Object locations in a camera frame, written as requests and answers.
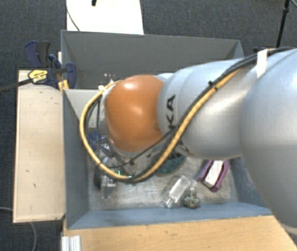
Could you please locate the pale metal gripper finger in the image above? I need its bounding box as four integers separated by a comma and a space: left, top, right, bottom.
94, 173, 103, 191
101, 176, 118, 199

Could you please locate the dark blue round object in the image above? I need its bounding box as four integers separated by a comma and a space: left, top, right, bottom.
86, 130, 105, 152

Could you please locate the dark green round sponge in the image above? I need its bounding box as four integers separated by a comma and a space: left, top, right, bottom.
155, 153, 187, 177

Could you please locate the pale wood board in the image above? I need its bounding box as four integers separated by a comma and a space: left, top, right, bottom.
13, 70, 66, 223

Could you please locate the speckled green toy animal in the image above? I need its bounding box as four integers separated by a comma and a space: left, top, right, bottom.
182, 187, 201, 209

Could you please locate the purple and white clip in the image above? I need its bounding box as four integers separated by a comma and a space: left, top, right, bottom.
196, 158, 230, 192

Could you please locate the grey metal bin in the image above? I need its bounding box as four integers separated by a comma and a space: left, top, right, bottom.
60, 29, 272, 231

